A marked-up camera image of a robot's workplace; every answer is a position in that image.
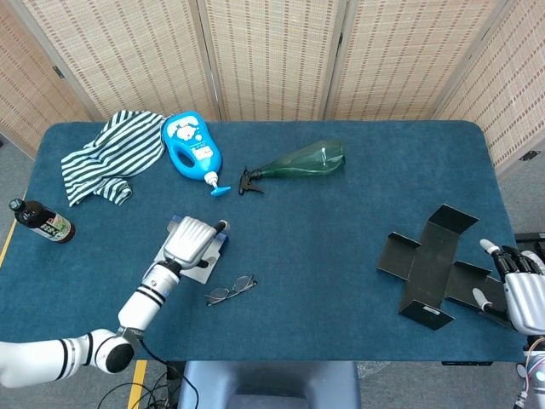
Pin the green white striped cloth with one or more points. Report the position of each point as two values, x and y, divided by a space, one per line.
115 149

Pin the green spray bottle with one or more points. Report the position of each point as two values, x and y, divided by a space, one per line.
306 162

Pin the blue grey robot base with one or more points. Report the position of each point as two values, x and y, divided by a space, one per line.
268 379

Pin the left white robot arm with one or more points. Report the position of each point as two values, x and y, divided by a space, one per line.
145 298

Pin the black equipment base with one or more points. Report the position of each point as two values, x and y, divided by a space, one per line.
530 237

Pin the blue detergent pump bottle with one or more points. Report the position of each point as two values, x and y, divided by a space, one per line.
208 157

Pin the blue glasses case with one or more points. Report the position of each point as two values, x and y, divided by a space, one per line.
204 274

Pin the black table control panel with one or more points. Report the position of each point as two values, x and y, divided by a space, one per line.
466 363

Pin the bamboo folding screen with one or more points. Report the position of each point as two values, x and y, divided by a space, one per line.
272 55

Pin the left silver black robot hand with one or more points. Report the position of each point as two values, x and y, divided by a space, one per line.
187 243

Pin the black table leg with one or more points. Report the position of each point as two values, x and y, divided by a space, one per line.
172 375

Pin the blue table mat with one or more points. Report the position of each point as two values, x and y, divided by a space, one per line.
298 255

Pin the thin-framed eyeglasses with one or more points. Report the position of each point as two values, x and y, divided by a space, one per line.
219 293

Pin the dark sauce bottle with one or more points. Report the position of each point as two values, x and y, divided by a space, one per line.
42 219

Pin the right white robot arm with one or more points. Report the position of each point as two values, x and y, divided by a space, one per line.
538 375

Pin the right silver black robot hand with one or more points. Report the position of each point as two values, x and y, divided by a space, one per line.
528 302

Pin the black unfolded cardboard box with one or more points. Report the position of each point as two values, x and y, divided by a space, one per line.
430 264

